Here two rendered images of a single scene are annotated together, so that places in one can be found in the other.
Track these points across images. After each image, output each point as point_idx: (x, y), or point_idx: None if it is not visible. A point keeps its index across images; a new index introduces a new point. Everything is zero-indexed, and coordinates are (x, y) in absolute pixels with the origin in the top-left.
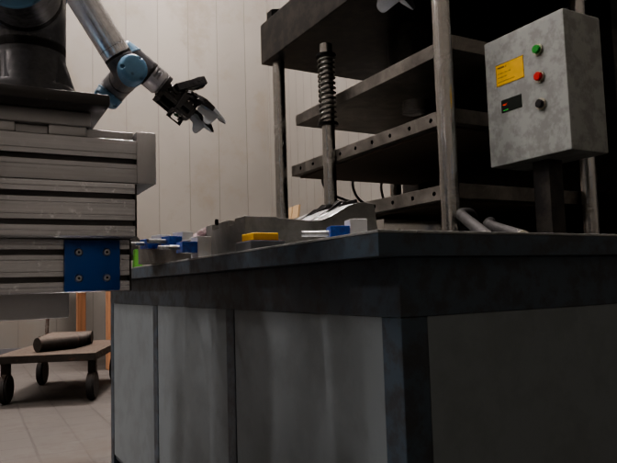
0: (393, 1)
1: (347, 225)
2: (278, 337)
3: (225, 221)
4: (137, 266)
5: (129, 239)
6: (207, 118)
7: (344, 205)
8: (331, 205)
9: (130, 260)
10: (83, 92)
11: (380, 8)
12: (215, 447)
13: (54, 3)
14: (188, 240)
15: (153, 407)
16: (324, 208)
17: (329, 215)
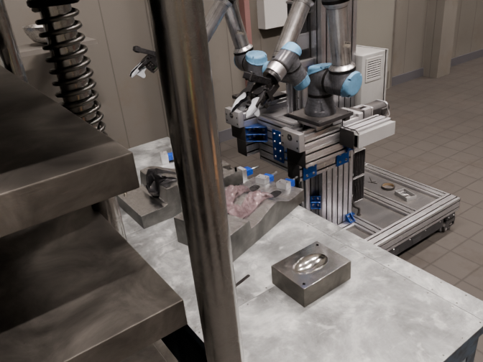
0: (139, 74)
1: (167, 153)
2: None
3: (224, 161)
4: (328, 220)
5: (237, 138)
6: (242, 106)
7: (156, 170)
8: (162, 176)
9: (237, 144)
10: (238, 93)
11: (144, 76)
12: None
13: (241, 68)
14: (254, 177)
15: None
16: (167, 177)
17: (168, 169)
